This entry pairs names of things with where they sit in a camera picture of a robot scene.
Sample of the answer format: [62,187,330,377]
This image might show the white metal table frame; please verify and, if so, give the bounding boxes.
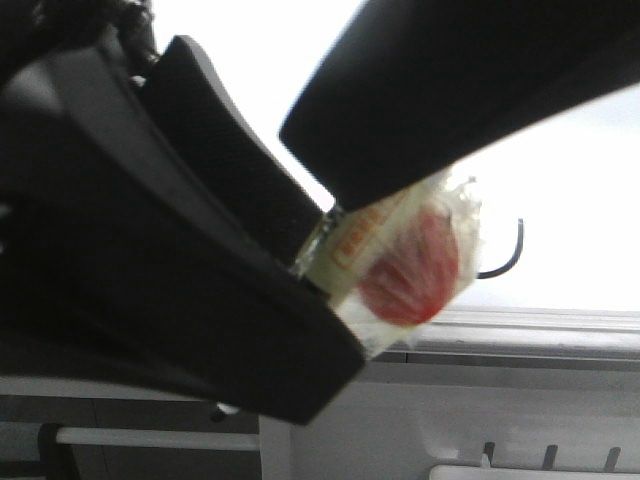
[1,364,639,479]

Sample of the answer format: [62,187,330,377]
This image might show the white whiteboard with grey frame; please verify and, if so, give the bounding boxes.
[154,1,639,358]

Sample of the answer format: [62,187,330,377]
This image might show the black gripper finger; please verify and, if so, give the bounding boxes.
[280,1,639,210]
[1,46,365,424]

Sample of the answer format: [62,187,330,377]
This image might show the white black whiteboard marker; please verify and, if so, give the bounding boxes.
[290,169,482,359]

